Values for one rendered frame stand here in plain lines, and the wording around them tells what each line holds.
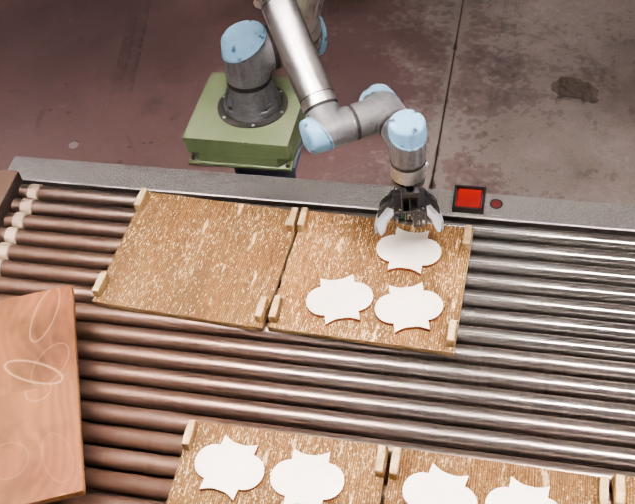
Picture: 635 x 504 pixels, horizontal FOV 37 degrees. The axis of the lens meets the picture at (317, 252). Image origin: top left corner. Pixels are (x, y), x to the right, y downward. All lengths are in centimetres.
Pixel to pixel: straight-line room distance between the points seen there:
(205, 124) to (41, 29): 230
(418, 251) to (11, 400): 94
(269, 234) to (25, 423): 71
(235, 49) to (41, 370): 91
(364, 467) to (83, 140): 248
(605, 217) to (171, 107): 226
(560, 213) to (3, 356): 130
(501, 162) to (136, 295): 189
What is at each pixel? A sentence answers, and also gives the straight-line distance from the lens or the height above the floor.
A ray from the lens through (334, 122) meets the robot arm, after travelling 192.
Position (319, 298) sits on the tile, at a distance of 211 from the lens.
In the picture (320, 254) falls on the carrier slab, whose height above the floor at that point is 94.
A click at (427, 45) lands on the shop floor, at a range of 423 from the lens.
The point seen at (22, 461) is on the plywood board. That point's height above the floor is 104.
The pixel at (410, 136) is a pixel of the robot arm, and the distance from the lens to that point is 187.
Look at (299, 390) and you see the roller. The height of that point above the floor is 92.
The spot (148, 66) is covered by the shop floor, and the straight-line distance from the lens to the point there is 433.
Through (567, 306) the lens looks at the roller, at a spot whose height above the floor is 92.
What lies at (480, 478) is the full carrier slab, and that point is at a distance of 189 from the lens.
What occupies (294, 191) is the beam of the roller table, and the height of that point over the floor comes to 92.
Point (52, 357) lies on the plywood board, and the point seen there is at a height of 104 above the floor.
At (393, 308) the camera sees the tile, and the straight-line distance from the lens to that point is 208.
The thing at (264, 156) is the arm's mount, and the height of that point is 92.
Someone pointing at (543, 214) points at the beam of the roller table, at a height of 92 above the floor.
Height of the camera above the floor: 263
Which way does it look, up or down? 50 degrees down
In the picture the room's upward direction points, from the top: 8 degrees counter-clockwise
